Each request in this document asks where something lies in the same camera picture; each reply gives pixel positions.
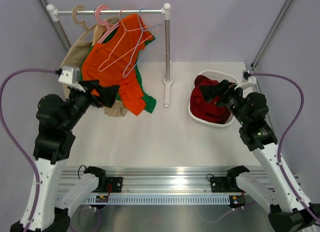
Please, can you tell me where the dark red t shirt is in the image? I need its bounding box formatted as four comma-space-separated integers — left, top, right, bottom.
190, 75, 231, 124

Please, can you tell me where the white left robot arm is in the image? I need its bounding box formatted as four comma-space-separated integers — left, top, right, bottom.
10, 80, 120, 232

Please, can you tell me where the beige wooden hanger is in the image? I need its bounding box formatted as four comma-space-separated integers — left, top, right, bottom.
72, 4, 97, 40

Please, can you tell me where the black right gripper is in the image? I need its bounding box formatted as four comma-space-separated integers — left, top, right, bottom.
199, 80, 249, 127

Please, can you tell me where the green t shirt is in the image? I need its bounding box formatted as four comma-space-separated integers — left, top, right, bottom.
78, 33, 158, 114

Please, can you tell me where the white plastic laundry basket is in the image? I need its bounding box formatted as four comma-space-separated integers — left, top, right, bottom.
188, 70, 238, 129

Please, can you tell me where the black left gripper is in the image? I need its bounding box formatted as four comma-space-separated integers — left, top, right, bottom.
61, 79, 119, 132

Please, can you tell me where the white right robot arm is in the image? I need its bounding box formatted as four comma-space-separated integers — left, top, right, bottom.
199, 80, 320, 232

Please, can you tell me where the white slotted cable duct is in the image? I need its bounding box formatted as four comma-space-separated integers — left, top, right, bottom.
79, 195, 231, 206

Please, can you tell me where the pink plastic hanger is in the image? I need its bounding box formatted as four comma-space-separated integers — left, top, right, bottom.
92, 5, 120, 45
97, 7, 151, 72

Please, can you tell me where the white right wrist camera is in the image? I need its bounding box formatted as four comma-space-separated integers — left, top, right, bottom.
235, 69, 257, 90

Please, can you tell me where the white metal clothes rack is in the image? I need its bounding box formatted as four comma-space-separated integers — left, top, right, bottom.
44, 3, 174, 108

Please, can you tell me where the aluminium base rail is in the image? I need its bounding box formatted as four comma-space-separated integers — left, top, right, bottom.
31, 166, 305, 194

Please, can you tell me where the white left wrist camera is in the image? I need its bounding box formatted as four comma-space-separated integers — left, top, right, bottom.
58, 66, 85, 92

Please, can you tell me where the beige t shirt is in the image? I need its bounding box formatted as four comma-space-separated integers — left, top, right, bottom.
60, 15, 129, 117

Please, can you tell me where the orange t shirt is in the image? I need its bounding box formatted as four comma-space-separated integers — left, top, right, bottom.
81, 14, 157, 116

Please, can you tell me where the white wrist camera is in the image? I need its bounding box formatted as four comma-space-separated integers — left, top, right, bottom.
58, 66, 85, 92
235, 69, 257, 90

